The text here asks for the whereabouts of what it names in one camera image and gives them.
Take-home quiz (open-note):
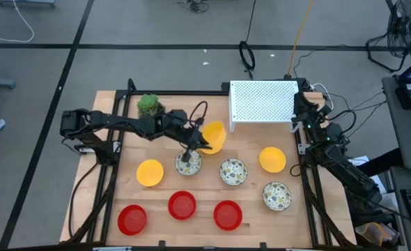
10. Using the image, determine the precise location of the white perforated metal shelf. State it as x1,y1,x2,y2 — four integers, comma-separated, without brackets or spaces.
228,79,302,134

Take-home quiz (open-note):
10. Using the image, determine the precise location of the orange extension cable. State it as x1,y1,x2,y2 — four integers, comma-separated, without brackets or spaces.
287,0,314,78

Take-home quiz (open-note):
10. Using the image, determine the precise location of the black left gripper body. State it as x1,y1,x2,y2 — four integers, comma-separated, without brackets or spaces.
162,109,202,148

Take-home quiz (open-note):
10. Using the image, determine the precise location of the black floor fan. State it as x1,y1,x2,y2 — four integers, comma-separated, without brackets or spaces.
365,0,411,73

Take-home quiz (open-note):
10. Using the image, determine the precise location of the black coiled cable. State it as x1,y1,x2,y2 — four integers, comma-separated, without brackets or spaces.
238,0,258,80

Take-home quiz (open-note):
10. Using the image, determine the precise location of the black left gripper cable loop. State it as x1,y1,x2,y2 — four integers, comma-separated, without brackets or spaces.
189,100,209,128

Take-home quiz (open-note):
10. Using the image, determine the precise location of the bag with orange contents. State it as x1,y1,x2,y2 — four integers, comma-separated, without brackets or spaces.
354,222,401,248

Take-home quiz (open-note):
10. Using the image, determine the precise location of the grey metal base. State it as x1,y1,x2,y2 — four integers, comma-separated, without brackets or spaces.
0,0,56,8

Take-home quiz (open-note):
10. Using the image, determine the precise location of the black metal table frame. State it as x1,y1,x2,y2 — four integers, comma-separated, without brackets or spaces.
64,78,358,249

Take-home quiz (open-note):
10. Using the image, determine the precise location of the potted succulent plant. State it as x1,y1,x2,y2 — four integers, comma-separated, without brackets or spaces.
137,93,167,119

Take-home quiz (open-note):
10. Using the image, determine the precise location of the leaf patterned mini bowl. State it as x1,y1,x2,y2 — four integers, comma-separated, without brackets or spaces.
219,158,249,187
262,181,293,212
174,149,203,177

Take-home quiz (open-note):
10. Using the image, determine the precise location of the red mini bowl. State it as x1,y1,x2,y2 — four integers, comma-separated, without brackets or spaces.
167,190,197,221
212,199,244,231
117,204,148,236

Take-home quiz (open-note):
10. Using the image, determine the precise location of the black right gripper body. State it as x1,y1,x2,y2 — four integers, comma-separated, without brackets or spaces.
297,102,332,135

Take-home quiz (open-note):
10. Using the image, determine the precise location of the yellow mini bowl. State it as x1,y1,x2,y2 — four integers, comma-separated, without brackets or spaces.
136,159,165,188
200,120,227,155
258,146,287,174

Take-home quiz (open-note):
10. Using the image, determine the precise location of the black tangled floor cable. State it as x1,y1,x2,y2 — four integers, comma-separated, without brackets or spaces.
176,0,210,14

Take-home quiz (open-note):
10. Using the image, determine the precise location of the grey desk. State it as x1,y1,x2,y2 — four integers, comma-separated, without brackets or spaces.
381,75,411,172

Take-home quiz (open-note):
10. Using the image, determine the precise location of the white floor cable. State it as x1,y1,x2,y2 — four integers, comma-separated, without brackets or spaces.
0,0,36,43

